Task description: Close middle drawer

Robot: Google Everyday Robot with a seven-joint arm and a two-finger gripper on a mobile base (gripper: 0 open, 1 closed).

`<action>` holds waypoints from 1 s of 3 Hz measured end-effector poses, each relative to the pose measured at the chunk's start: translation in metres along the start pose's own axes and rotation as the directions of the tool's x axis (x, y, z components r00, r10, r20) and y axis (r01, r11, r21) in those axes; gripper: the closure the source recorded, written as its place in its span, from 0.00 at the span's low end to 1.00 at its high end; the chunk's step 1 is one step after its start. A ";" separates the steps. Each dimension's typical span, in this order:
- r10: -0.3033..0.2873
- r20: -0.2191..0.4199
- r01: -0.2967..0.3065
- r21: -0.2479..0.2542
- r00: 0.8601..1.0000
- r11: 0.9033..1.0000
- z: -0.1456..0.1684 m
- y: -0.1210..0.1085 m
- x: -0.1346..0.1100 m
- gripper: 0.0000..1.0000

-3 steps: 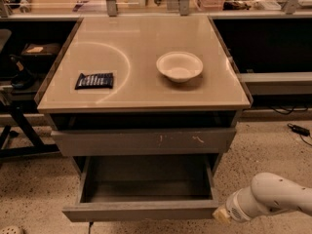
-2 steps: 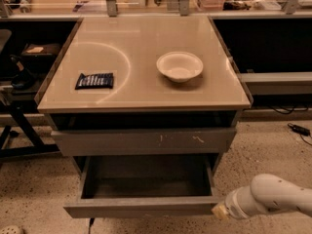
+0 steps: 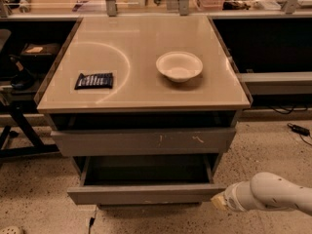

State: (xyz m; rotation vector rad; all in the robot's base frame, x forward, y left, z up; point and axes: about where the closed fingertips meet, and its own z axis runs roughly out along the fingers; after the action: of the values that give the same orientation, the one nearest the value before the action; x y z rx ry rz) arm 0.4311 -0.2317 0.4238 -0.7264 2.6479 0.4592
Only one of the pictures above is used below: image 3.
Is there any dark blue snack packet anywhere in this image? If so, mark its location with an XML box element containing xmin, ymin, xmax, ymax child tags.
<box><xmin>75</xmin><ymin>73</ymin><xmax>114</xmax><ymax>90</ymax></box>

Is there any black power adapter with cable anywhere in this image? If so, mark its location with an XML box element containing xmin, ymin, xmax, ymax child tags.
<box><xmin>287</xmin><ymin>123</ymin><xmax>311</xmax><ymax>145</ymax></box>

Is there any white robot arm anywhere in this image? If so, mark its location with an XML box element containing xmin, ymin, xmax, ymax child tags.
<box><xmin>211</xmin><ymin>172</ymin><xmax>312</xmax><ymax>215</ymax></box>

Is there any dark box with label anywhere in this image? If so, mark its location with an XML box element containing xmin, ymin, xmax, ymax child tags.
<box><xmin>20</xmin><ymin>43</ymin><xmax>60</xmax><ymax>61</ymax></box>

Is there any grey drawer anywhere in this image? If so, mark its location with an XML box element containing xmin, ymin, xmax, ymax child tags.
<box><xmin>50</xmin><ymin>111</ymin><xmax>238</xmax><ymax>158</ymax></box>
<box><xmin>67</xmin><ymin>154</ymin><xmax>225</xmax><ymax>206</ymax></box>

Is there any white paper bowl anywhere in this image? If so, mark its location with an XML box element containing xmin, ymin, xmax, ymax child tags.
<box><xmin>156</xmin><ymin>52</ymin><xmax>203</xmax><ymax>83</ymax></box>

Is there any white shoe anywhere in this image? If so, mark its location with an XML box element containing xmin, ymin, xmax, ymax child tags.
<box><xmin>0</xmin><ymin>225</ymin><xmax>24</xmax><ymax>234</ymax></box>

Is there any grey top drawer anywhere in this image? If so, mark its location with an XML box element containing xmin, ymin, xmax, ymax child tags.
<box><xmin>50</xmin><ymin>111</ymin><xmax>238</xmax><ymax>158</ymax></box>

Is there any grey cabinet with beige top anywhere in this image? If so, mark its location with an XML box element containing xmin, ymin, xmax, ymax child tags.
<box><xmin>33</xmin><ymin>15</ymin><xmax>254</xmax><ymax>212</ymax></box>

